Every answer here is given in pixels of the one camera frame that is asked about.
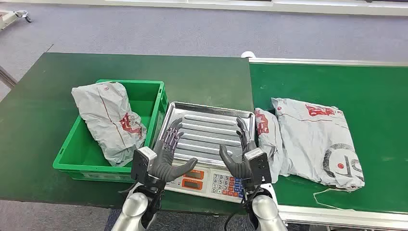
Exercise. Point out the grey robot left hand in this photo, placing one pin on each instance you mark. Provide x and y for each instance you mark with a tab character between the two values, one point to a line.
162	162

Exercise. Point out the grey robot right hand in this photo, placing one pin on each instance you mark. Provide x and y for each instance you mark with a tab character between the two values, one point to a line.
237	167

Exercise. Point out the large grey mailer package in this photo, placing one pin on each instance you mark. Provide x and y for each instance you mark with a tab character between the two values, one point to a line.
312	140

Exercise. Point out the small grey mailer package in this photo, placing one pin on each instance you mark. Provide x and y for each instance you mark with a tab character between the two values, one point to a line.
269	140

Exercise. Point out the grey crumpled mailer package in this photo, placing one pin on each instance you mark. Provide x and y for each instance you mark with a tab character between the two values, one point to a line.
105	118

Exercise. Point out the white conveyor roller cap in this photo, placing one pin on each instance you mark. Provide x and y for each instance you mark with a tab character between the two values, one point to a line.
248	55

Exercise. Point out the green conveyor belt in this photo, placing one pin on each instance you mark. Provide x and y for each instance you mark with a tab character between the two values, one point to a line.
318	83

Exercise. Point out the electronic scale with steel tray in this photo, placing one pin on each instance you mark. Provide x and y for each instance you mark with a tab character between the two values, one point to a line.
204	127

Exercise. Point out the green plastic crate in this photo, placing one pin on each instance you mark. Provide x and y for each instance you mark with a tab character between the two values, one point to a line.
83	153

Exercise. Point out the dark green table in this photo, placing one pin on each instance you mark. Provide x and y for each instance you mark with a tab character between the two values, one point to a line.
41	127

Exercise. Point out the white wheeled cart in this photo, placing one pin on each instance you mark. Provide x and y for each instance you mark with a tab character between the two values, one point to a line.
9	17

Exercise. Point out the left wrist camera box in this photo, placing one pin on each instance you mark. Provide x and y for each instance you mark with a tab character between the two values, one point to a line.
141	162

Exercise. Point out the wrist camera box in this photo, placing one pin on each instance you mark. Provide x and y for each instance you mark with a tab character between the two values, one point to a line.
141	162
259	165

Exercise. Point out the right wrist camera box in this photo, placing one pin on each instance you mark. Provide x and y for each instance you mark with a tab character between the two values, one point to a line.
259	165

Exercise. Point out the grey metal rail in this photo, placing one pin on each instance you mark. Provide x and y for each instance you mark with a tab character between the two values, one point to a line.
6	77

